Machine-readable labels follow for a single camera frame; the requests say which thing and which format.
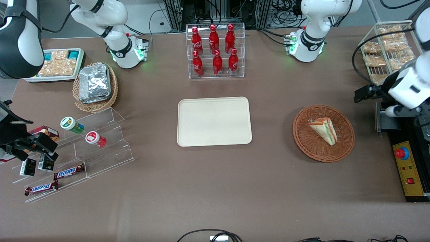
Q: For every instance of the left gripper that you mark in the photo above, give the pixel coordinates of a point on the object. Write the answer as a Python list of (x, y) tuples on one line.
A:
[(382, 86)]

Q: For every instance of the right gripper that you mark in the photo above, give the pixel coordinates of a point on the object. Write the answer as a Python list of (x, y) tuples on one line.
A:
[(10, 131)]

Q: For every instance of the triangle sandwich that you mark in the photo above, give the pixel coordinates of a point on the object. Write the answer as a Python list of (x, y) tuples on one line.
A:
[(324, 129)]

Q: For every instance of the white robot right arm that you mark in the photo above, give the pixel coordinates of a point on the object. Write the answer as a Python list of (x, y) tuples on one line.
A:
[(111, 16)]

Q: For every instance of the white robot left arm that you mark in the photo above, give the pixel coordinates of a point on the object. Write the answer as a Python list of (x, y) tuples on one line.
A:
[(315, 20)]

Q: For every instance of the round brown wicker basket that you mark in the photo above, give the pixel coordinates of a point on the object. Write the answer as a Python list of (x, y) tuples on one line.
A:
[(312, 148)]

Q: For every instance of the white snack tray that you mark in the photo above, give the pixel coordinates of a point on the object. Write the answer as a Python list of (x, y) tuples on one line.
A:
[(50, 79)]

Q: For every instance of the oval tan wicker basket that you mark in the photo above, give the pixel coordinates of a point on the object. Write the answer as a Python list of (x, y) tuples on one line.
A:
[(97, 107)]

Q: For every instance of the beige plastic tray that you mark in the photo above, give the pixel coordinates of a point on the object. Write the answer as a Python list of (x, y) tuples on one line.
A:
[(215, 121)]

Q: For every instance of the small black box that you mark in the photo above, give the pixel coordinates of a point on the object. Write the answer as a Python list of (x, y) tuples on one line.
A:
[(27, 167), (45, 165)]

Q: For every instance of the red brown snack box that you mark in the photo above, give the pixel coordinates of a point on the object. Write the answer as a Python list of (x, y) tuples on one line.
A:
[(48, 131)]

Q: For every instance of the brown Snickers bar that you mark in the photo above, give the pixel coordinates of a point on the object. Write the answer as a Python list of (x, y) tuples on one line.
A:
[(41, 188), (69, 172)]

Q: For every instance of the green snack cup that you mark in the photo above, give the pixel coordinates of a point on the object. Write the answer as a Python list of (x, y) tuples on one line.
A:
[(69, 123)]

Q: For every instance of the black machine base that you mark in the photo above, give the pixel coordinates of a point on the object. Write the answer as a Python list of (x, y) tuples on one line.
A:
[(399, 134)]

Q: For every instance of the red snack cup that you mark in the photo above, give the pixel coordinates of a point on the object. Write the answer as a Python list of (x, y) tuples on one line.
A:
[(92, 137)]

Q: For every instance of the red emergency stop button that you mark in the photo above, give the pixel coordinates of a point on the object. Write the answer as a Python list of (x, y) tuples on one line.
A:
[(401, 153)]

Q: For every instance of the steel pan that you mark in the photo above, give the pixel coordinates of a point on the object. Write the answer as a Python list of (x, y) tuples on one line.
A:
[(426, 132)]

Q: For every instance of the clear acrylic stepped shelf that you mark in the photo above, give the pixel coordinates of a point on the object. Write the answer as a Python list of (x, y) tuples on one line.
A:
[(107, 158)]

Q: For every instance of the silver foil pack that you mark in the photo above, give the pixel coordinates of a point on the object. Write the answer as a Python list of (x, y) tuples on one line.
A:
[(94, 80), (97, 101)]

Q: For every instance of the yellow control panel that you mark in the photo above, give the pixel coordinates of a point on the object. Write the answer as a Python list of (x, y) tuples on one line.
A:
[(411, 168)]

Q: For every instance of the large clear cracker bag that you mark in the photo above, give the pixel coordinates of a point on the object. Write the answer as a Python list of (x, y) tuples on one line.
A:
[(57, 69)]

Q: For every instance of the teal snack packet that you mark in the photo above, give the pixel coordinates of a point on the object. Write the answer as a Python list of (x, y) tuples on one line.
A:
[(48, 56), (74, 54)]

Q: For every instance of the small clear cracker bag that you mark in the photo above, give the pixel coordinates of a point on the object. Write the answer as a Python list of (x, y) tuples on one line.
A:
[(59, 55)]

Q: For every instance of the clear acrylic bottle rack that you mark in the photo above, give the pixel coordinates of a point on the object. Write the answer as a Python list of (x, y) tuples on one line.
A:
[(242, 53)]

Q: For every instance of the red cola bottle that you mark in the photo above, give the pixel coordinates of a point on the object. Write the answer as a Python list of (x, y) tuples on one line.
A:
[(198, 65), (197, 42), (218, 64), (230, 40), (233, 63), (214, 40)]

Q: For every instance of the grey floor device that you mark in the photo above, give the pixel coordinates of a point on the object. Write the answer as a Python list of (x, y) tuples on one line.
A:
[(219, 239)]

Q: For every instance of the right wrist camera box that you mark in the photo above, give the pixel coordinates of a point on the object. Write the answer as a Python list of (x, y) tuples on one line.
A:
[(43, 143)]

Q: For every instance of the aluminium frame post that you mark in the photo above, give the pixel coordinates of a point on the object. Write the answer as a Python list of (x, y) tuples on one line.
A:
[(263, 13), (176, 16)]

